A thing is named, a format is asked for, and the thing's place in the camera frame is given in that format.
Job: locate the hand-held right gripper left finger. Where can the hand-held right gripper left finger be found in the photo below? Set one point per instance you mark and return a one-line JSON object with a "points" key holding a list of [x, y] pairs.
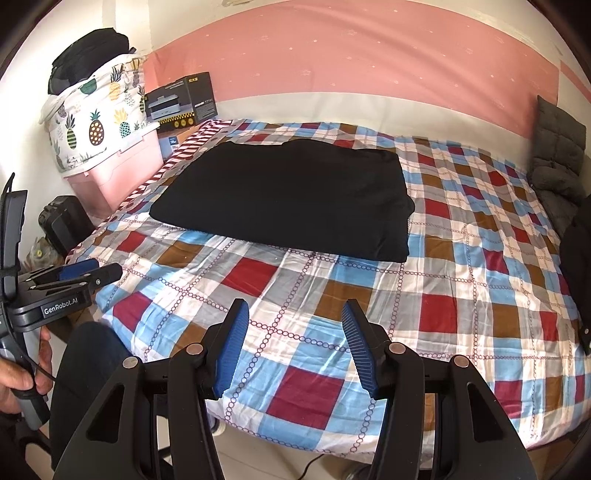
{"points": [[231, 350]]}

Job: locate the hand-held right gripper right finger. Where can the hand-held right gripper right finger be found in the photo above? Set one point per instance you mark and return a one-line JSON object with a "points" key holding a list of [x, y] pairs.
{"points": [[362, 350]]}

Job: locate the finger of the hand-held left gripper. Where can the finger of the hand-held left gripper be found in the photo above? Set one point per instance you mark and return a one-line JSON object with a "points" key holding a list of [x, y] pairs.
{"points": [[76, 268], [104, 276]]}

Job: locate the black jacket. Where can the black jacket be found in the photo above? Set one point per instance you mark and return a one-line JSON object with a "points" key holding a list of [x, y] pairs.
{"points": [[286, 198]]}

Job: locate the person's left hand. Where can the person's left hand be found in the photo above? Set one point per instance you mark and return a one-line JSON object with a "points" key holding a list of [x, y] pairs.
{"points": [[11, 383]]}

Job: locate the pale yellow object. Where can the pale yellow object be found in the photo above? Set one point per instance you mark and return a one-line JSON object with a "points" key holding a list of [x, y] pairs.
{"points": [[41, 254]]}

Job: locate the black hard case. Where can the black hard case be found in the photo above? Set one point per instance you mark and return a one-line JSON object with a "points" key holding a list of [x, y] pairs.
{"points": [[64, 226]]}

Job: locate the person's black pants leg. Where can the person's black pants leg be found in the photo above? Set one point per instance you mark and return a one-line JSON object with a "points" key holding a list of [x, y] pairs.
{"points": [[87, 369]]}

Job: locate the pink plastic storage bin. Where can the pink plastic storage bin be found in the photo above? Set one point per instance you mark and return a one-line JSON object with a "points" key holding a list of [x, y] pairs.
{"points": [[115, 175]]}

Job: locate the checkered patchwork blanket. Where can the checkered patchwork blanket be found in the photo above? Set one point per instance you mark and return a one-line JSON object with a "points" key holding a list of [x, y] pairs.
{"points": [[461, 277]]}

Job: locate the pineapple print cloth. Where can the pineapple print cloth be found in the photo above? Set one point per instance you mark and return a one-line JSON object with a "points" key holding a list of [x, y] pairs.
{"points": [[92, 129]]}

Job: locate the blue cardboard box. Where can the blue cardboard box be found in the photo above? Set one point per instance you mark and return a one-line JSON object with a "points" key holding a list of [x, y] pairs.
{"points": [[168, 145]]}

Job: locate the black printed cardboard box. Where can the black printed cardboard box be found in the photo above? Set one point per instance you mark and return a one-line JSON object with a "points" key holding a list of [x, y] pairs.
{"points": [[182, 99]]}

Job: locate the black backpack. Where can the black backpack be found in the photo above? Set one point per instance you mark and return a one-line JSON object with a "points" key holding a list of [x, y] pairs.
{"points": [[83, 57]]}

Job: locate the black garment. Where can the black garment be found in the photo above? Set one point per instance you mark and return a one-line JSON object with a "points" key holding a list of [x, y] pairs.
{"points": [[577, 277]]}

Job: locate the grey quilted cushion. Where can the grey quilted cushion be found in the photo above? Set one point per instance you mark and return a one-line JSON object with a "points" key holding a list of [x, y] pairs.
{"points": [[556, 138]]}

